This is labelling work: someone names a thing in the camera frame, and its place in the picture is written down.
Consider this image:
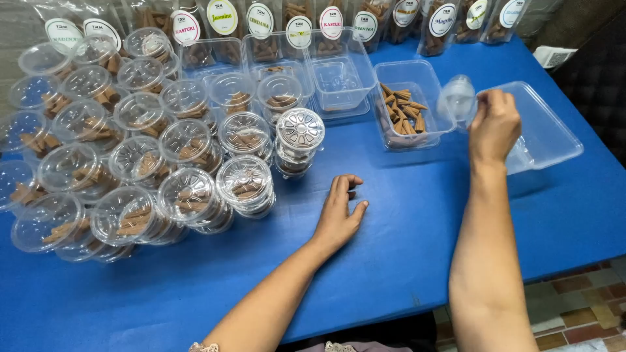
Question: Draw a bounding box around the person's left hand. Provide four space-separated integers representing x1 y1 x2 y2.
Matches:
313 174 370 251

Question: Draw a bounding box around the person's right hand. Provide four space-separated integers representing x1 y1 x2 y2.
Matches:
468 89 522 165

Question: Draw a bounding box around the small round clear container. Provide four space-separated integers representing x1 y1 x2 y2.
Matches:
437 74 478 130

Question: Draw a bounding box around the large clear rectangular tub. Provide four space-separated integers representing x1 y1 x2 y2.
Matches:
469 81 585 176

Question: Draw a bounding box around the heap of brown incense cones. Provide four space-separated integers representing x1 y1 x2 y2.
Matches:
379 82 429 148

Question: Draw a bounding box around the white plastic box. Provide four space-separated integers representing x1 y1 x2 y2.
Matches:
532 45 579 69

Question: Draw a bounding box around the clear tub holding incense cones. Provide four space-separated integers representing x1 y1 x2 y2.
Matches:
373 60 458 152

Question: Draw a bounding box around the black woven chair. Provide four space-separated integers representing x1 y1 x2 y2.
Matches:
552 12 626 168

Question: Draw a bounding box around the person's lace-trimmed clothing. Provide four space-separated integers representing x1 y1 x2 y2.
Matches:
188 313 439 352

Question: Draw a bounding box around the empty stacked clear tub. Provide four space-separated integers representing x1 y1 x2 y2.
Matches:
307 27 378 121

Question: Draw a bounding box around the clear tub with few cones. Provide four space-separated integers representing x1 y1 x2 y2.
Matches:
242 31 317 98

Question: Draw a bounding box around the row of labelled incense pouches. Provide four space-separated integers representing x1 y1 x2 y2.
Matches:
22 0 531 59

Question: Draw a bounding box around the pile of filled round containers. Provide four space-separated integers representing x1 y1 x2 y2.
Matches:
0 27 326 264

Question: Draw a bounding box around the clear tub behind round containers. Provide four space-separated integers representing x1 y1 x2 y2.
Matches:
178 37 245 81

